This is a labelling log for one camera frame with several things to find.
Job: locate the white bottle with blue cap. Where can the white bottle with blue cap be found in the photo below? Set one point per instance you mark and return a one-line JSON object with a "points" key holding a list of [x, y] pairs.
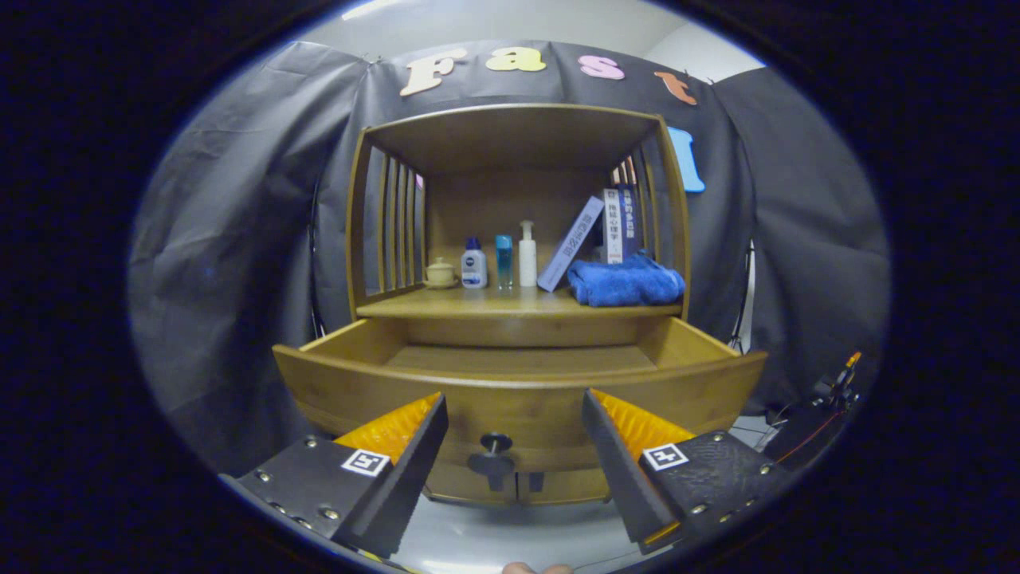
{"points": [[474, 267]]}

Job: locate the dark blue book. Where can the dark blue book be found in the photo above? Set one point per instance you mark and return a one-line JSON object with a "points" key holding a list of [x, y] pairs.
{"points": [[629, 223]]}

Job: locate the light purple book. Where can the light purple book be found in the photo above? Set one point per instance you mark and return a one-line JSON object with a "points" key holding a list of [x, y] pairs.
{"points": [[570, 245]]}

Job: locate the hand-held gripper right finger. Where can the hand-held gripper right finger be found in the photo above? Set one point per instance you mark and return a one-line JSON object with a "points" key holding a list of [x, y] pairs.
{"points": [[617, 470]]}

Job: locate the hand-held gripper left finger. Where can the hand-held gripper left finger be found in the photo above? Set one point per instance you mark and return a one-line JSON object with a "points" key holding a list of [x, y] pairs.
{"points": [[414, 478]]}

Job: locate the folded blue towel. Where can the folded blue towel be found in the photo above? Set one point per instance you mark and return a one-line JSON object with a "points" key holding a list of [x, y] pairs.
{"points": [[625, 283]]}

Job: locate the black and orange device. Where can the black and orange device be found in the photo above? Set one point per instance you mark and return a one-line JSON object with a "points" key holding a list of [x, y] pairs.
{"points": [[837, 391]]}

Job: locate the small beige lidded cup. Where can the small beige lidded cup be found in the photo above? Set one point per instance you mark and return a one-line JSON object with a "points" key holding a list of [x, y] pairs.
{"points": [[441, 275]]}

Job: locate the white pump bottle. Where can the white pump bottle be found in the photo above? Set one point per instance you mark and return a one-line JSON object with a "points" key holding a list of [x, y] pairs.
{"points": [[527, 263]]}

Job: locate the wooden cabinet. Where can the wooden cabinet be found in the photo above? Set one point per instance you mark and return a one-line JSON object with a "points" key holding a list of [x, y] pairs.
{"points": [[510, 139]]}

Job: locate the white spine book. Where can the white spine book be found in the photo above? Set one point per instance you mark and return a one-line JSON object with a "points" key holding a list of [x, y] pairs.
{"points": [[613, 227]]}

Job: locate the wooden cabinet door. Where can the wooden cabinet door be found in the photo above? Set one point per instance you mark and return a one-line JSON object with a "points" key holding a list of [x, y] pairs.
{"points": [[458, 488], [574, 486]]}

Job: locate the translucent blue bottle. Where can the translucent blue bottle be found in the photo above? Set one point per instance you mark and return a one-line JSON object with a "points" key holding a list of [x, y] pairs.
{"points": [[504, 259]]}

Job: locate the wooden drawer with black knob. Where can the wooden drawer with black knob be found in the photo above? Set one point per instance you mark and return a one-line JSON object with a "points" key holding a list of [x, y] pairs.
{"points": [[518, 406]]}

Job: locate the wooden countertop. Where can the wooden countertop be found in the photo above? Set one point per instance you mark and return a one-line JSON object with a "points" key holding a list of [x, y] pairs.
{"points": [[510, 301]]}

